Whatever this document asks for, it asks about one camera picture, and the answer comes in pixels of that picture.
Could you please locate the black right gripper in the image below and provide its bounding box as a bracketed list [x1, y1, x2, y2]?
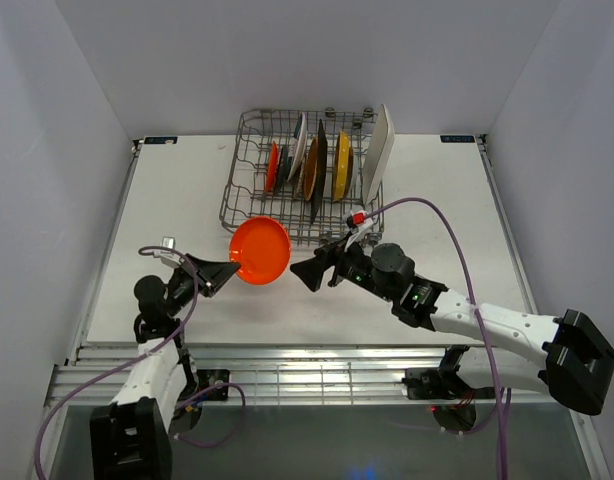
[289, 233, 396, 304]

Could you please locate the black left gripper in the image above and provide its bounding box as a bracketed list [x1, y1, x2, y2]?
[166, 253, 240, 317]

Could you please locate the orange round plate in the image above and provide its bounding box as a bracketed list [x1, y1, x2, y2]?
[229, 216, 291, 286]
[264, 141, 279, 193]

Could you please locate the speckled beige oval plate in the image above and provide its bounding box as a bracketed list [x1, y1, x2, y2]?
[292, 169, 305, 200]

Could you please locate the woven bamboo round plate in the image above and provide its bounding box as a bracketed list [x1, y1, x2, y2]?
[302, 137, 318, 201]

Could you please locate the yellow polka dot plate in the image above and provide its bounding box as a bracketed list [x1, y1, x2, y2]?
[332, 131, 353, 202]

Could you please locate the green square glazed plate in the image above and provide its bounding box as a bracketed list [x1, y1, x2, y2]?
[310, 120, 328, 224]

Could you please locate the dark teal round plate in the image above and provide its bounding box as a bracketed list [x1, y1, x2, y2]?
[274, 146, 291, 192]

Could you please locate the white plate striped rim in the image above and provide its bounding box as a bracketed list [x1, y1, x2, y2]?
[286, 112, 307, 181]

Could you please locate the white rectangular plate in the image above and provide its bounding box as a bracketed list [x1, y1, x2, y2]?
[361, 104, 395, 206]

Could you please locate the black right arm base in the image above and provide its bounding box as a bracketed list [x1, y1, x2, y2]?
[401, 368, 494, 400]

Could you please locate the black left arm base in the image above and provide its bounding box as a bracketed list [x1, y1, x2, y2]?
[195, 369, 231, 403]

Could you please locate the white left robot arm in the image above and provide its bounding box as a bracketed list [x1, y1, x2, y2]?
[89, 247, 240, 479]

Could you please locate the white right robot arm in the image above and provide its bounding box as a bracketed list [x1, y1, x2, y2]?
[290, 239, 614, 416]

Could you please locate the black label back left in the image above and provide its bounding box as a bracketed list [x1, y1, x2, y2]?
[141, 136, 178, 145]

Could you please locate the black xdof label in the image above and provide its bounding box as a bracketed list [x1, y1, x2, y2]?
[440, 134, 476, 144]

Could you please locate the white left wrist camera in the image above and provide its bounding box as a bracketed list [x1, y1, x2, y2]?
[152, 236, 181, 269]

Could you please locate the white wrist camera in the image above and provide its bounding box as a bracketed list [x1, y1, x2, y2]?
[152, 236, 181, 269]
[345, 210, 374, 250]

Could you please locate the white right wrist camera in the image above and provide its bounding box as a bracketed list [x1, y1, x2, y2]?
[345, 210, 374, 250]

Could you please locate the grey wire dish rack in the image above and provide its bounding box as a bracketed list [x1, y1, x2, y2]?
[219, 107, 383, 246]

